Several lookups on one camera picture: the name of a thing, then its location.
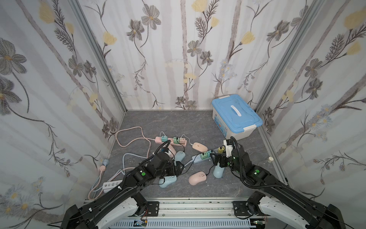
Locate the pink power strip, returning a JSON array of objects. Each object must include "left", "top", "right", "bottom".
[{"left": 154, "top": 136, "right": 187, "bottom": 147}]

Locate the blue mouse middle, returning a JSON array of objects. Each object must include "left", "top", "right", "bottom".
[{"left": 174, "top": 151, "right": 186, "bottom": 162}]

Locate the teal USB charger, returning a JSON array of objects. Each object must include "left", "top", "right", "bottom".
[{"left": 161, "top": 135, "right": 168, "bottom": 142}]

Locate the pink mouse near strip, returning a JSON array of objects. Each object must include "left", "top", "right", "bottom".
[{"left": 167, "top": 145, "right": 176, "bottom": 158}]

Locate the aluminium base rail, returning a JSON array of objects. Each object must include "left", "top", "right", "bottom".
[{"left": 77, "top": 197, "right": 315, "bottom": 229}]

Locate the pink mouse back right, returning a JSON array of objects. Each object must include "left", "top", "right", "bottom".
[{"left": 192, "top": 142, "right": 208, "bottom": 153}]

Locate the blue mouse right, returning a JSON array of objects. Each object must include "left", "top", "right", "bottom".
[{"left": 213, "top": 165, "right": 225, "bottom": 178}]

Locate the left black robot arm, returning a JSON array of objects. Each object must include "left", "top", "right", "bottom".
[{"left": 60, "top": 152, "right": 185, "bottom": 229}]

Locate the pink mouse front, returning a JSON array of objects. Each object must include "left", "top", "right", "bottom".
[{"left": 188, "top": 171, "right": 207, "bottom": 186}]

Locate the blue mouse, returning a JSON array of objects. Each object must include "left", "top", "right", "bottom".
[
  {"left": 158, "top": 176, "right": 177, "bottom": 189},
  {"left": 213, "top": 165, "right": 225, "bottom": 178},
  {"left": 174, "top": 151, "right": 186, "bottom": 162}
]

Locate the white power strip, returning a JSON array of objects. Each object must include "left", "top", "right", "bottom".
[{"left": 102, "top": 180, "right": 122, "bottom": 193}]

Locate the blue mouse front left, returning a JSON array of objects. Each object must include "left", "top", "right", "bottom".
[{"left": 158, "top": 176, "right": 177, "bottom": 189}]

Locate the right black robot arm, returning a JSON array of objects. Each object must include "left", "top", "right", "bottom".
[{"left": 210, "top": 146, "right": 347, "bottom": 229}]

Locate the blue lid storage box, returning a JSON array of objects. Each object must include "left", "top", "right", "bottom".
[{"left": 212, "top": 94, "right": 263, "bottom": 140}]

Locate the blue power strip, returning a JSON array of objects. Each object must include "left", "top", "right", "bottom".
[{"left": 192, "top": 150, "right": 214, "bottom": 164}]

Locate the yellow charger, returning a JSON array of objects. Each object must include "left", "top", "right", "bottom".
[{"left": 218, "top": 146, "right": 226, "bottom": 154}]

